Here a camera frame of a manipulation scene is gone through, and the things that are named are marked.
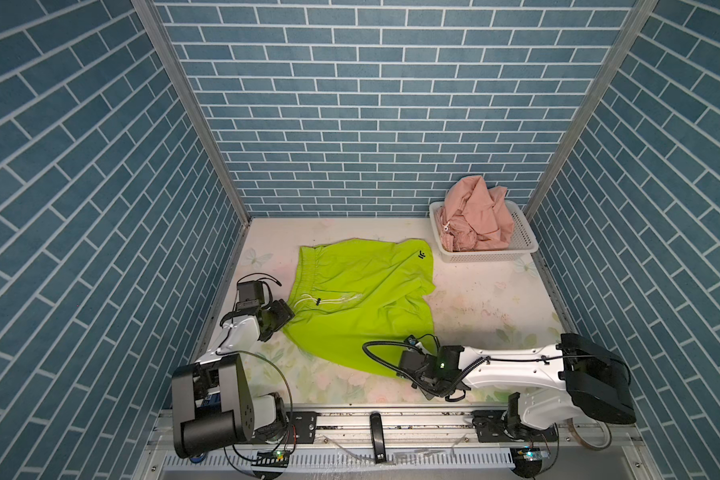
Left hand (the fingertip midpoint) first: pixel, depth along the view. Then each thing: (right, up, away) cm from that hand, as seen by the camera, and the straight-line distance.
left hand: (285, 314), depth 90 cm
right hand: (+41, -15, -9) cm, 45 cm away
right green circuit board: (+65, -32, -18) cm, 74 cm away
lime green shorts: (+22, +6, +6) cm, 24 cm away
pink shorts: (+64, +31, +17) cm, 73 cm away
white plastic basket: (+81, +22, +17) cm, 86 cm away
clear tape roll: (+78, -27, -19) cm, 85 cm away
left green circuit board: (+2, -33, -18) cm, 38 cm away
